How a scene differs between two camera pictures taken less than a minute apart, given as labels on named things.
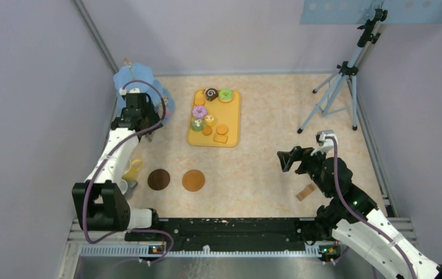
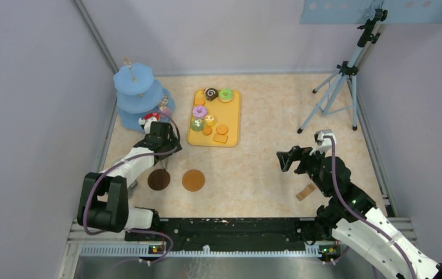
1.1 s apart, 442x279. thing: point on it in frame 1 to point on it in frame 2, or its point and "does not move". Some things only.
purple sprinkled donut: x=199 y=111 does not move
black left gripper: x=152 y=113 to x=172 y=142
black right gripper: x=297 y=153 does not move
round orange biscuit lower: x=207 y=130 does not move
